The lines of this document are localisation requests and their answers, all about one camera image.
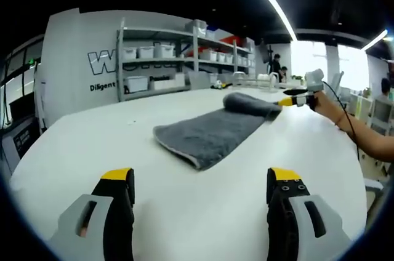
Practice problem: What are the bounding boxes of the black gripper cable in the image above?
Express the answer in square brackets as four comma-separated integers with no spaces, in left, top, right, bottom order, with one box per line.
[321,81,361,161]

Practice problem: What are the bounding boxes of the grey metal shelving unit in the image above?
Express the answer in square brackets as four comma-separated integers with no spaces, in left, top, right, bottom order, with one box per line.
[116,17,257,102]

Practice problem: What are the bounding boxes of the wire rack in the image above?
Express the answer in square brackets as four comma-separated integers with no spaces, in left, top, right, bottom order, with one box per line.
[231,71,278,93]

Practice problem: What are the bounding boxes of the white chair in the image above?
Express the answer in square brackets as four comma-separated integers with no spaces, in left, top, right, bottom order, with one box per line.
[364,177,386,214]

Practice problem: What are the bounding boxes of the spare hand-held gripper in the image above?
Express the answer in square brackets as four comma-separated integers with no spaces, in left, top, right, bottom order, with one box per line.
[211,79,231,90]

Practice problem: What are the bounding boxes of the grey machine cabinet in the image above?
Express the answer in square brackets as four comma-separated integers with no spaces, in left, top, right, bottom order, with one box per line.
[0,112,41,177]

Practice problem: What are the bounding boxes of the person's right hand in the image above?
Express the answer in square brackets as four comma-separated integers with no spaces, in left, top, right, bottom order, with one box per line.
[308,90,327,113]

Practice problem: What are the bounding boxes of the row of white storage bins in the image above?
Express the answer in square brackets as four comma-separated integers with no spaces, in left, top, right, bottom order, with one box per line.
[122,19,256,93]

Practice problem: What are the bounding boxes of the grey towel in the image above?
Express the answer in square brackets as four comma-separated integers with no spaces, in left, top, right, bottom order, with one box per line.
[153,92,284,171]

